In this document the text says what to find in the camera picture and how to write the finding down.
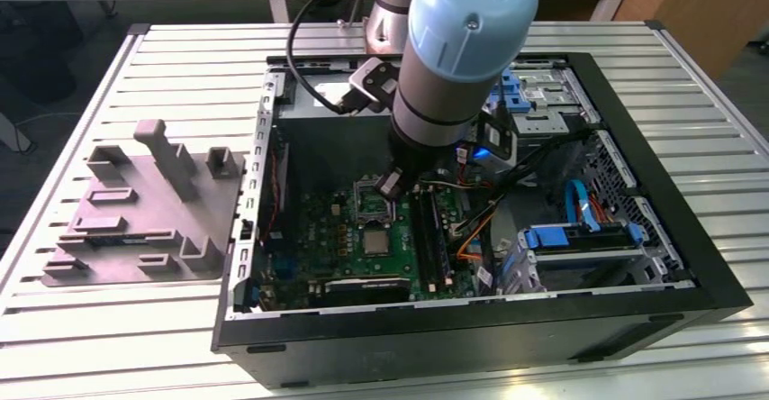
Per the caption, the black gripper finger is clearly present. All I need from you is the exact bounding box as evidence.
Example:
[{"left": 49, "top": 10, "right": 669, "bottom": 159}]
[{"left": 372, "top": 168, "right": 405, "bottom": 202}]

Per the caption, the silver square CPU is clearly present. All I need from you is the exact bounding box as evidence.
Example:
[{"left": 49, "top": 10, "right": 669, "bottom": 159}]
[{"left": 361, "top": 230, "right": 393, "bottom": 255}]

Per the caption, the CPU socket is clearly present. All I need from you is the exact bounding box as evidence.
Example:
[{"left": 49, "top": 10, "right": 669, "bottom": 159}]
[{"left": 358, "top": 228, "right": 397, "bottom": 259}]

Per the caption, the black RAM slot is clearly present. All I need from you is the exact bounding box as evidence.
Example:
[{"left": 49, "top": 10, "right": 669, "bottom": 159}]
[
  {"left": 422, "top": 186, "right": 457, "bottom": 286},
  {"left": 408, "top": 186, "right": 440, "bottom": 293}
]

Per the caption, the grey power supply unit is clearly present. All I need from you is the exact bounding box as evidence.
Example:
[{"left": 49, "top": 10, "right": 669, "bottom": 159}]
[{"left": 273, "top": 69, "right": 397, "bottom": 194}]

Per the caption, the green motherboard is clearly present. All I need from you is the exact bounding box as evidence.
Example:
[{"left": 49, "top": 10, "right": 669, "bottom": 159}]
[{"left": 257, "top": 178, "right": 482, "bottom": 314}]

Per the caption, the empty blue disk carrier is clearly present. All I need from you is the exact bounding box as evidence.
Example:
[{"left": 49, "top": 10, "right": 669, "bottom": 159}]
[{"left": 484, "top": 64, "right": 534, "bottom": 115}]

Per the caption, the metal drive cage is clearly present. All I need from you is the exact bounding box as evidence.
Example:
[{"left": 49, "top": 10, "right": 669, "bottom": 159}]
[{"left": 468, "top": 64, "right": 602, "bottom": 165}]

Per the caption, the black graphics card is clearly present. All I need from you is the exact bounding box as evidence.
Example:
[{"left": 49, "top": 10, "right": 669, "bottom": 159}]
[{"left": 306, "top": 274, "right": 414, "bottom": 310}]

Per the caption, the hard disk in blue carrier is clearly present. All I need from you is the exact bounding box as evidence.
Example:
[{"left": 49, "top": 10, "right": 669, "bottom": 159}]
[{"left": 521, "top": 222, "right": 648, "bottom": 255}]

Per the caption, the metal disk bay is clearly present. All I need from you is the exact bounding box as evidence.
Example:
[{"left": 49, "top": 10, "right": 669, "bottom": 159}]
[{"left": 497, "top": 223, "right": 668, "bottom": 295}]

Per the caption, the black open PC case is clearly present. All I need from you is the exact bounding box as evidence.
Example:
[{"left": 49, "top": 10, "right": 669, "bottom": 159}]
[{"left": 209, "top": 50, "right": 756, "bottom": 390}]

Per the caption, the grey plastic parts rack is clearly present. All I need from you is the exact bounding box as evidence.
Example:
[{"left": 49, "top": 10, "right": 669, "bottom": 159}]
[{"left": 41, "top": 119, "right": 248, "bottom": 288}]

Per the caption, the green RAM stick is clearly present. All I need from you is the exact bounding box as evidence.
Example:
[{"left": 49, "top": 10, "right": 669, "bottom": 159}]
[{"left": 83, "top": 233, "right": 151, "bottom": 245}]

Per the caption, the wooden cabinet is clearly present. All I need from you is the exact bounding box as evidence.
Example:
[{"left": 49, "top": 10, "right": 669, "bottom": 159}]
[{"left": 616, "top": 0, "right": 769, "bottom": 81}]

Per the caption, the metal socket cover frame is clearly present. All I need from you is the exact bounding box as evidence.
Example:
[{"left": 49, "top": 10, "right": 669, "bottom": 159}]
[{"left": 350, "top": 175, "right": 396, "bottom": 229}]

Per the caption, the black cable bundle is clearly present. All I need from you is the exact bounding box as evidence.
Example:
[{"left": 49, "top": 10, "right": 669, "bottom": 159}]
[{"left": 449, "top": 132, "right": 593, "bottom": 239}]

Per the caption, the orange wire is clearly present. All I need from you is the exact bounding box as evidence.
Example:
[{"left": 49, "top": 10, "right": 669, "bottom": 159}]
[{"left": 456, "top": 205, "right": 500, "bottom": 265}]

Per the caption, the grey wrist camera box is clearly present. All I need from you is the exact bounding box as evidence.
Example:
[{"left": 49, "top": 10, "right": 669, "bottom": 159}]
[{"left": 349, "top": 56, "right": 398, "bottom": 114}]

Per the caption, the blue flat data wire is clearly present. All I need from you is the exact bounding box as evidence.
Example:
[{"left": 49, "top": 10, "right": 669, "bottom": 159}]
[{"left": 564, "top": 178, "right": 602, "bottom": 234}]

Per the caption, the red data wire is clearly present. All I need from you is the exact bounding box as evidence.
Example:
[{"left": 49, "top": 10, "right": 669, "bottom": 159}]
[{"left": 585, "top": 192, "right": 609, "bottom": 226}]

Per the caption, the thin cable with silver plug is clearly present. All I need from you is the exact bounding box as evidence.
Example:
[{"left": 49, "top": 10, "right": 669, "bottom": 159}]
[{"left": 336, "top": 0, "right": 368, "bottom": 30}]

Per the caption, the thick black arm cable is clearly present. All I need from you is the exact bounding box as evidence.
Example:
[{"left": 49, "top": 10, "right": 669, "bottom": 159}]
[{"left": 285, "top": 0, "right": 361, "bottom": 115}]

